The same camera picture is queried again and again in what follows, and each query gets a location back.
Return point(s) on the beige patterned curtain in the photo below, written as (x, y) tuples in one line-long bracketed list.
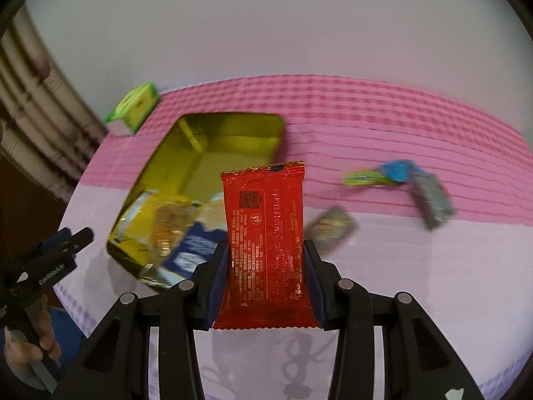
[(37, 91)]

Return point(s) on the red snack packet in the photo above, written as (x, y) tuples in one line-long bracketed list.
[(266, 250)]

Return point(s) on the small brown snack packet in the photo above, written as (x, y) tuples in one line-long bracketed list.
[(333, 227)]

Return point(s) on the blue and white snack packet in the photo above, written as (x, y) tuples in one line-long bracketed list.
[(195, 248)]

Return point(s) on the grey foil snack packet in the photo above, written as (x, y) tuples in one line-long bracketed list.
[(433, 200)]

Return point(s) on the small green carton box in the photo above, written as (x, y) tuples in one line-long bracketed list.
[(134, 108)]

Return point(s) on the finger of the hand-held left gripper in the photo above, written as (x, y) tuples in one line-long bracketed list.
[(66, 236), (46, 273)]

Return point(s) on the pink checkered cloth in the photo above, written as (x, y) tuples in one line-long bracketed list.
[(374, 125)]

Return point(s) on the person's blue clothing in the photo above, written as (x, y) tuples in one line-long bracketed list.
[(66, 329)]

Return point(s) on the large yellow snack packet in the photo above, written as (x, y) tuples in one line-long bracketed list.
[(135, 221)]

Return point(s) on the clear fried twist packet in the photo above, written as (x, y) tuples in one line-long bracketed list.
[(166, 227)]

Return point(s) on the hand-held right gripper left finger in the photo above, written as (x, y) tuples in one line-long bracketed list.
[(220, 277)]

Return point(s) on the green wrapped candy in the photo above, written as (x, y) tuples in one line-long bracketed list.
[(365, 177)]

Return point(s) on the person's left hand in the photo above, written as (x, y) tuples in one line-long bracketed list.
[(41, 325)]

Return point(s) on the blue wrapped candy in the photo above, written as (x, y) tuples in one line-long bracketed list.
[(397, 171)]

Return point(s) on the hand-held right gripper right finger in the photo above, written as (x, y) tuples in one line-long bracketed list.
[(313, 283)]

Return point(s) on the dark red gold tin box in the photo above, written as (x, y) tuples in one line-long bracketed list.
[(208, 150)]

